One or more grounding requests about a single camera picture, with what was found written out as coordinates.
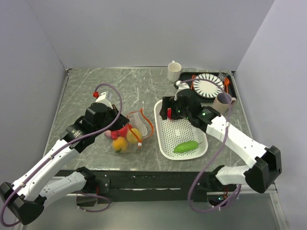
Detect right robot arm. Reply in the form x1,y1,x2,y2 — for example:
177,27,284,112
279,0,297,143
159,89,282,193

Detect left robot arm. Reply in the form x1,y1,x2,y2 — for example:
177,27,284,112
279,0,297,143
0,103,129,225

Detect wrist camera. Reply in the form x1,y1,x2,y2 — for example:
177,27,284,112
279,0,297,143
174,80,190,101
93,91,112,106

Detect clear glass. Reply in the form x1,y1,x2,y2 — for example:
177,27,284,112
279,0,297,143
218,68,230,81

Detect red apple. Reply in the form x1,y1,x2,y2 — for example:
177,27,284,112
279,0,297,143
117,125,129,138

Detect orange spoon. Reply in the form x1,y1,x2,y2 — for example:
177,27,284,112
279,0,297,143
224,78,230,93

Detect beige mug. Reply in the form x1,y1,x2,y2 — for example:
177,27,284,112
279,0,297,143
212,92,236,115

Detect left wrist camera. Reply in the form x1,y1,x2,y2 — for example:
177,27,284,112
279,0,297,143
93,91,112,106

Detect orange fork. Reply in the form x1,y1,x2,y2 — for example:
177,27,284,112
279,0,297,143
190,74,196,90

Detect yellow lemon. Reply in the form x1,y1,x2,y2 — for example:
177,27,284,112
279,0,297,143
126,128,142,144

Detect clear zip top bag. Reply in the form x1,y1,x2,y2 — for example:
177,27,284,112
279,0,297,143
104,107,154,153

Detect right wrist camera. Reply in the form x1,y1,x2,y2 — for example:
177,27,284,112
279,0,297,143
174,80,190,101

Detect white mug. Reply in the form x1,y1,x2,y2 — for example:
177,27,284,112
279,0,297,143
167,60,182,83

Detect striped white plate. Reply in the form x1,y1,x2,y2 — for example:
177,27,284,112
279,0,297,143
193,73,224,99

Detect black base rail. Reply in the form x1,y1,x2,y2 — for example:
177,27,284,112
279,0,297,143
64,167,238,204

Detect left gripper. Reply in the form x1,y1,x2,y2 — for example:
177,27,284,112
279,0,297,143
94,104,130,136

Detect orange fruit with leaf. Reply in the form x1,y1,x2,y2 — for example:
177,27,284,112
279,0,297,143
112,137,129,153

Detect green bitter gourd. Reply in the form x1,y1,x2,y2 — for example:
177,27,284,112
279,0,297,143
173,140,202,153

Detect red wrinkled fruit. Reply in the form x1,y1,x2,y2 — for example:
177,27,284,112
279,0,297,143
167,108,172,120

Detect white perforated basket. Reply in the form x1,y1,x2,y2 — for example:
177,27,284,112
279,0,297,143
153,100,208,161

